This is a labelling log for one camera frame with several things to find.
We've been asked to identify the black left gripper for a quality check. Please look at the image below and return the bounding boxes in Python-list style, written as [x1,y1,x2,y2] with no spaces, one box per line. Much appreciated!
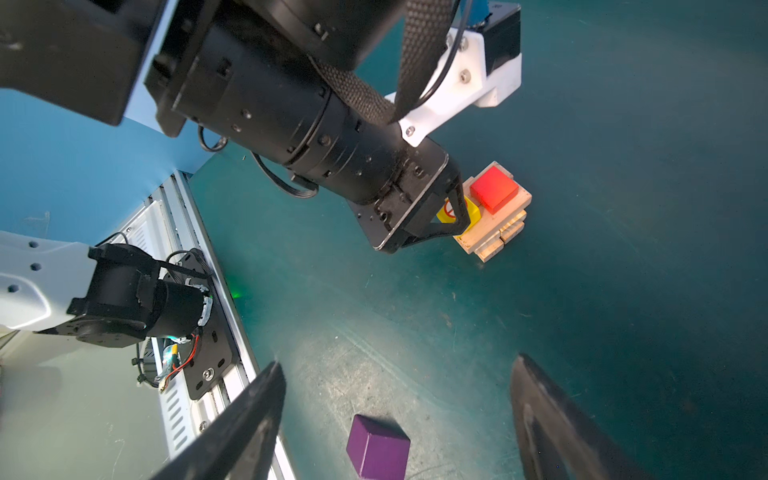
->
[349,140,470,252]

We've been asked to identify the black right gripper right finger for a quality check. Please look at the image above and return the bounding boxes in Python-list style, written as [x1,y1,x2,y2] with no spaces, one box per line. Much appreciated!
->
[510,353,653,479]

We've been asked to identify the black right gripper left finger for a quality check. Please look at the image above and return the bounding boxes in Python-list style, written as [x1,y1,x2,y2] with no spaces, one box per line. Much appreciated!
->
[155,361,287,479]

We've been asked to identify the yellow cube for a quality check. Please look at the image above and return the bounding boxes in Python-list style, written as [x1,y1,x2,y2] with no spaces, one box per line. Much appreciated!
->
[436,194,482,235]

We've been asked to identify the red cube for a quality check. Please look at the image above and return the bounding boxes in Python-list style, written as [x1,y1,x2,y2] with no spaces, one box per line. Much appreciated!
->
[469,165,520,215]

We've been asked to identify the purple block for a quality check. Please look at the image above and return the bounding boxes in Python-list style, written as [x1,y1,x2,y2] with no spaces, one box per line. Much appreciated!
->
[346,415,411,480]

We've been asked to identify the light wood block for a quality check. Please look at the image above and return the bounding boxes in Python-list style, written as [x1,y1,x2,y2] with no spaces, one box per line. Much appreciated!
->
[463,162,515,232]

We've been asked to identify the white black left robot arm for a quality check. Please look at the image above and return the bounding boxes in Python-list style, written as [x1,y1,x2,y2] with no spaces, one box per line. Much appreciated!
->
[1,1,470,348]

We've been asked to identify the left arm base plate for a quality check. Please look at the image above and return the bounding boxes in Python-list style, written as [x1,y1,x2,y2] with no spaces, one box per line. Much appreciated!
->
[170,249,238,401]

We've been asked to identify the aluminium front rail base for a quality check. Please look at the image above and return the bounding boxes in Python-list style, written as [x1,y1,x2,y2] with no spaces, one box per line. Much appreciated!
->
[122,171,259,460]

